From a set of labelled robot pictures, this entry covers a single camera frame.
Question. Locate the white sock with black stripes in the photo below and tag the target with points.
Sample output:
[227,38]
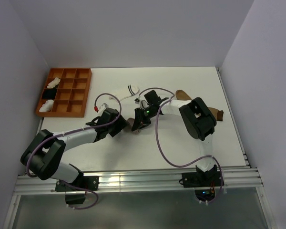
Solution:
[124,92]

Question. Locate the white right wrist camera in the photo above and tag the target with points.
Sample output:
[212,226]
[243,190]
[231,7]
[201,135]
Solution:
[141,102]

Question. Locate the grey sock with red cuff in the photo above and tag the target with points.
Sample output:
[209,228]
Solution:
[128,128]

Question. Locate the black rolled sock in tray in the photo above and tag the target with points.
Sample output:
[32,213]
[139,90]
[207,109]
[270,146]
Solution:
[49,94]

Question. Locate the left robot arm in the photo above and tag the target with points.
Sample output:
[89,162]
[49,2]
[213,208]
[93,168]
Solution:
[43,156]

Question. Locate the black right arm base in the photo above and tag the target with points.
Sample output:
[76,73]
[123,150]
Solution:
[209,180]

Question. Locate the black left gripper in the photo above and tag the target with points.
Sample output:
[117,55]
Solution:
[122,123]

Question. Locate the white rolled sock in tray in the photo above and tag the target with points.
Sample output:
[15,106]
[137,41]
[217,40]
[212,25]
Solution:
[47,106]

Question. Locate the cream rolled sock in tray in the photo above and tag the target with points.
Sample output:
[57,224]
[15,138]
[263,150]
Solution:
[52,84]

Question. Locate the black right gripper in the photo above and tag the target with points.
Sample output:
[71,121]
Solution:
[139,121]

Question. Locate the aluminium frame rail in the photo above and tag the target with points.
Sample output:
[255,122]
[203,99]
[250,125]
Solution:
[145,180]

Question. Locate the orange wooden compartment tray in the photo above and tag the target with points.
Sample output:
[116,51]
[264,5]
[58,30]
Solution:
[72,92]

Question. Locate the tan brown long sock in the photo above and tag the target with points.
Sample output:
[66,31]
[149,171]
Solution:
[183,96]

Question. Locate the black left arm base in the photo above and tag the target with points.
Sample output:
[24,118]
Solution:
[77,192]

